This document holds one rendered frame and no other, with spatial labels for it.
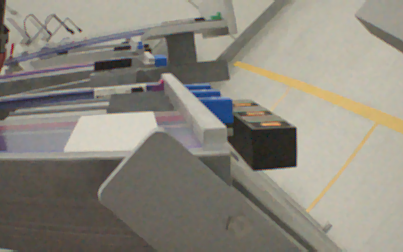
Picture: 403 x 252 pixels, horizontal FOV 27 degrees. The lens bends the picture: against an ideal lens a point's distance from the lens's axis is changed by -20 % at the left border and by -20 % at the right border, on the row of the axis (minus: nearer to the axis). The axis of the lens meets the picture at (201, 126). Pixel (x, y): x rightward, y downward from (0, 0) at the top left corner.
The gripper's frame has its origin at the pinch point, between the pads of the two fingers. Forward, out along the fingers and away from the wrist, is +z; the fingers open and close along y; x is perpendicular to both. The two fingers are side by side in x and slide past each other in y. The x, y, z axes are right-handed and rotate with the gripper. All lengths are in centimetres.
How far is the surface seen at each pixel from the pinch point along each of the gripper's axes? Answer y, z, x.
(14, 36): -450, -17, -63
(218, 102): 23.0, 0.0, 29.0
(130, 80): -8.1, -0.7, 21.3
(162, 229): 64, 3, 23
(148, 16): -749, -22, 34
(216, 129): 58, -1, 26
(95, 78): -8.1, -1.4, 16.8
